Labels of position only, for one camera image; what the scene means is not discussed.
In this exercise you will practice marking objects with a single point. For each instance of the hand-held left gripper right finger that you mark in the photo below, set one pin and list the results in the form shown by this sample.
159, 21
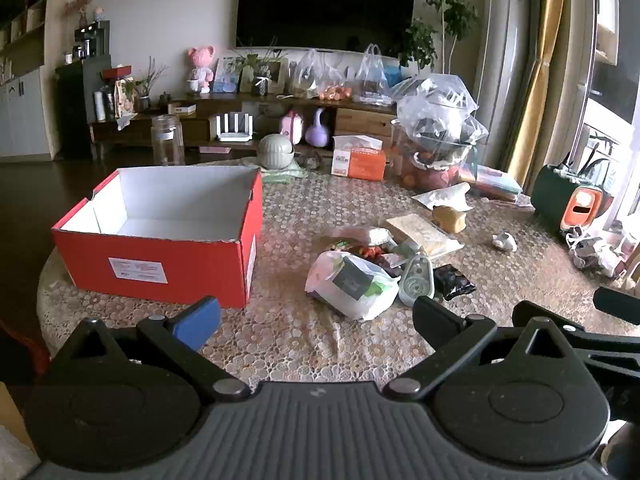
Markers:
434, 316

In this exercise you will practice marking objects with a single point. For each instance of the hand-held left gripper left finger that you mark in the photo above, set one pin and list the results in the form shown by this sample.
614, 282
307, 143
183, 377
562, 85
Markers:
197, 319

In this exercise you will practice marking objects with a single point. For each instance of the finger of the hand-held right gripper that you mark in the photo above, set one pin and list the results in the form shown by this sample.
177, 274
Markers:
600, 342
620, 305

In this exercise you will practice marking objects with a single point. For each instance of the red cardboard box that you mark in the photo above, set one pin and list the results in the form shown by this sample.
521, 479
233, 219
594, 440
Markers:
175, 265

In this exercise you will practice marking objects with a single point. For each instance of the bag of cotton swabs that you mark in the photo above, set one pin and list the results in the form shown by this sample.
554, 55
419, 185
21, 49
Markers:
425, 235

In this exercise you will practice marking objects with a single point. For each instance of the tan capybara toy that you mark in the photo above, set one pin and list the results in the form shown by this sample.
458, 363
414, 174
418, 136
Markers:
450, 217

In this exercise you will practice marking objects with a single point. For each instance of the green white plastic case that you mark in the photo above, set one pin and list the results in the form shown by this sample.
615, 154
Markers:
416, 282

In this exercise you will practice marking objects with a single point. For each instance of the black packet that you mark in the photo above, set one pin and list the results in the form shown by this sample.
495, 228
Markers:
452, 282

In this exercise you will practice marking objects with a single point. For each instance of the crumpled plastic bag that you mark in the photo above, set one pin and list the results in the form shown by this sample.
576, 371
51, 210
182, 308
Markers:
595, 255

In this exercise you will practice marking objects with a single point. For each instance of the clear plastic packet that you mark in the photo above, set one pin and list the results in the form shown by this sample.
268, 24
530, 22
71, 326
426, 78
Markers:
370, 235

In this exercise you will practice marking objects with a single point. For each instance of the white plastic bag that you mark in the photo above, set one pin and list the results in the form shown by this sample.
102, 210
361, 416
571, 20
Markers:
330, 280

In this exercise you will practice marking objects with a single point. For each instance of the white tissue paper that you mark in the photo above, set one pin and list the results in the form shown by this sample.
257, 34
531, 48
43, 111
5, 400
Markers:
442, 196

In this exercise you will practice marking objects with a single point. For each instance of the green orange appliance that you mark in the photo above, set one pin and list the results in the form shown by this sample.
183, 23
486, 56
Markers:
550, 195

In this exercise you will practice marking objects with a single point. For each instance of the stack of colourful folders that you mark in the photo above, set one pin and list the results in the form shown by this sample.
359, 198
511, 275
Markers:
492, 182

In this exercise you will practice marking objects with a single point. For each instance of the orange tissue pack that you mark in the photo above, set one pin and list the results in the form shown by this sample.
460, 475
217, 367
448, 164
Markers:
365, 162

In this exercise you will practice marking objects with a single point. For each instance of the folded green cloth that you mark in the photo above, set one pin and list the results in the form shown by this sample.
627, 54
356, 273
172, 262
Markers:
285, 174

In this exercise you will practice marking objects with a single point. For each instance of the clear glass jar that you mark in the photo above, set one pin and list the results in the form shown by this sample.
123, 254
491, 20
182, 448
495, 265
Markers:
167, 140

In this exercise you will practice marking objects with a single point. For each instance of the green ribbed ceramic jar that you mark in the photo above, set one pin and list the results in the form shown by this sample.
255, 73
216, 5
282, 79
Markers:
275, 150

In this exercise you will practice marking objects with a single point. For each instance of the clear bag of dishes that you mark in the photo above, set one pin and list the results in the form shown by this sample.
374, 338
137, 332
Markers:
435, 130

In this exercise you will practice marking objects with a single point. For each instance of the white router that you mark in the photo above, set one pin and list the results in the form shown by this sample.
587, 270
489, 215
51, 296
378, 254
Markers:
231, 127

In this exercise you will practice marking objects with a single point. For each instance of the wooden TV cabinet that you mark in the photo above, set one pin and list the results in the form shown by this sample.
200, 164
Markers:
360, 120

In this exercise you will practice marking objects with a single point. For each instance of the small white cardboard box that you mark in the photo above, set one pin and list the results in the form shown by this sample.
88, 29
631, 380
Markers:
182, 108

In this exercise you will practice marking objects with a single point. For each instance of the pink toy case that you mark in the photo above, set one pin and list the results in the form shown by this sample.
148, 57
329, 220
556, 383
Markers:
291, 127

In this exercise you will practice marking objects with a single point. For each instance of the purple gourd-shaped toy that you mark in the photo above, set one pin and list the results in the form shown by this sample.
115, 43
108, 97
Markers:
317, 134

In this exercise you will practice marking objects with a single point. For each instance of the small dark teapot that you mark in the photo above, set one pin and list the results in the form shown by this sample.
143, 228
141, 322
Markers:
165, 100

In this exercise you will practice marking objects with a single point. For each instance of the patterned snack bag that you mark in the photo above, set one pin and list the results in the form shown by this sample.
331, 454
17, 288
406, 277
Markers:
124, 100

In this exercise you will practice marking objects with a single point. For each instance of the yellow curtain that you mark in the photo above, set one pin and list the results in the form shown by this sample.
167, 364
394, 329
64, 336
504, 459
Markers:
540, 85

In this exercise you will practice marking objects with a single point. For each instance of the white paper roll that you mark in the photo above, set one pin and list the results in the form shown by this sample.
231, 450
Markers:
100, 106

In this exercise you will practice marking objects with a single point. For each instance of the vase with dry branches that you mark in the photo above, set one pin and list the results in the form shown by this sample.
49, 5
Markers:
147, 90

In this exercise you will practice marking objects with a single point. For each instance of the dark tall cabinet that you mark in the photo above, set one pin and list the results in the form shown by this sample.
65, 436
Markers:
75, 105

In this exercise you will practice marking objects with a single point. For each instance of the clear plastic shopping bag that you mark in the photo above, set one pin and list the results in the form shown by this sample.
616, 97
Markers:
371, 77

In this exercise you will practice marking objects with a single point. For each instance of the pink plush bear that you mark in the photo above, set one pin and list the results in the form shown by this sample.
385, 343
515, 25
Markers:
201, 67

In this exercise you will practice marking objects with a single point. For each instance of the red flat box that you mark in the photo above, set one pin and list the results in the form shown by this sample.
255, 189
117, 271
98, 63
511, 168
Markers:
116, 72

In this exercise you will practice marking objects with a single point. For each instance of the white standing air conditioner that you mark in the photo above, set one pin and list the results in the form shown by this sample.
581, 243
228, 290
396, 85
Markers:
502, 60

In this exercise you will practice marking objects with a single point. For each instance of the plastic bag of oranges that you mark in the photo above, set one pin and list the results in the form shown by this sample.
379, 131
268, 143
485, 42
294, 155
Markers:
315, 77

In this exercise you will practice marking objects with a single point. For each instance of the black coffee machine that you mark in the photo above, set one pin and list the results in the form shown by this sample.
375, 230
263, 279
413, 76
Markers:
92, 42

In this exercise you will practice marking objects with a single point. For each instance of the potted green plant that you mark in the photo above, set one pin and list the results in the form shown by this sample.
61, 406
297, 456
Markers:
450, 5

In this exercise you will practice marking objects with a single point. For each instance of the black television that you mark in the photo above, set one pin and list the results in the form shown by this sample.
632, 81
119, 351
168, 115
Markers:
325, 5

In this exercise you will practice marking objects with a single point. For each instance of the pink flower vase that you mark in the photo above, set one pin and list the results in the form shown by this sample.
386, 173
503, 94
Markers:
79, 10

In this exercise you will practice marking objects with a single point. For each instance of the blue photo frame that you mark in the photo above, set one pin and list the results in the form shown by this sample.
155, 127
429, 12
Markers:
226, 77

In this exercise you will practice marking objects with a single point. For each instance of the wooden frame with plant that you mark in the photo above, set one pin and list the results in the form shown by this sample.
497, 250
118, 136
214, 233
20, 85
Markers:
272, 72

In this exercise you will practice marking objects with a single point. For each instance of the grey wall cabinets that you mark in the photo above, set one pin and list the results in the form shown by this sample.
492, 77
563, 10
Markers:
22, 115

